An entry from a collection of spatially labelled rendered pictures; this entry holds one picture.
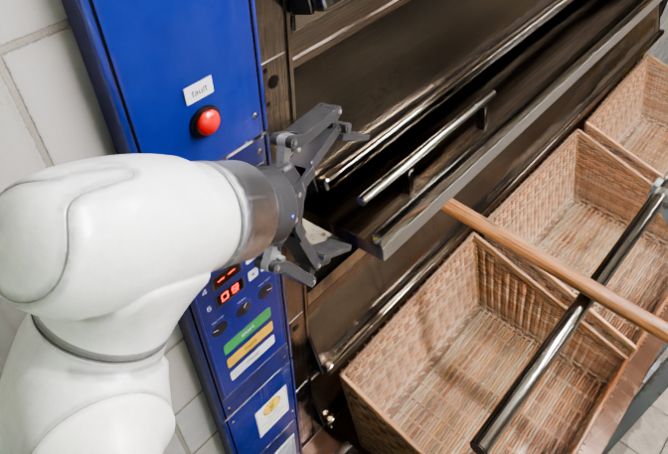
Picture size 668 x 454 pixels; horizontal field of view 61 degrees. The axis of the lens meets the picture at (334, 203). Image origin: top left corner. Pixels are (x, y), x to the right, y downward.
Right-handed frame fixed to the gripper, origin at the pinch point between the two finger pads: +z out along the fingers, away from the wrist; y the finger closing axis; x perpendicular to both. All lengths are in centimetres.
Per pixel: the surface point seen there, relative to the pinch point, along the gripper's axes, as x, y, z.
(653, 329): 38, 18, 42
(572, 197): 13, 11, 149
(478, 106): 6.3, -12.6, 29.1
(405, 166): 1.8, -2.9, 13.7
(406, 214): 4.1, 3.0, 11.0
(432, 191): 5.7, -0.1, 15.9
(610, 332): 33, 37, 95
